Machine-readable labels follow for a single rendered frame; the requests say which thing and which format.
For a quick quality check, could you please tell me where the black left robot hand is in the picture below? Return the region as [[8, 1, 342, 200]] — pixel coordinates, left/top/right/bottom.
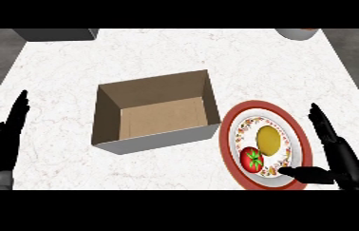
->
[[0, 89, 32, 173]]

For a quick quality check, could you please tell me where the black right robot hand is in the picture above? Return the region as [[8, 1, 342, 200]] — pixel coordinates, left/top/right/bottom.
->
[[276, 102, 359, 191]]

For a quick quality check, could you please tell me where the red-rimmed patterned plate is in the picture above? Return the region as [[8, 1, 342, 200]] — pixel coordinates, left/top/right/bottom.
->
[[218, 99, 314, 191]]

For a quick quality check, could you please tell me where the yellow lemon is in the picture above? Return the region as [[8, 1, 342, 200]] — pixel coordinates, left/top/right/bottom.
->
[[255, 125, 283, 157]]

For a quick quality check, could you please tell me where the open cardboard box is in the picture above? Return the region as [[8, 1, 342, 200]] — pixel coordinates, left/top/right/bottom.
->
[[90, 68, 221, 156]]

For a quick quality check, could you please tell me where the red tomato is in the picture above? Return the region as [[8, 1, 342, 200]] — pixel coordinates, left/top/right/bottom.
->
[[237, 146, 264, 174]]

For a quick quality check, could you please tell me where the dark grey appliance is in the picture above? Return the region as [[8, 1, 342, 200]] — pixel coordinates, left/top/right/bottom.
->
[[11, 29, 100, 43]]

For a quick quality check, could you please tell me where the pale grey round bowl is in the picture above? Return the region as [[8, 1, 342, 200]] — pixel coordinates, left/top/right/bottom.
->
[[273, 29, 319, 42]]

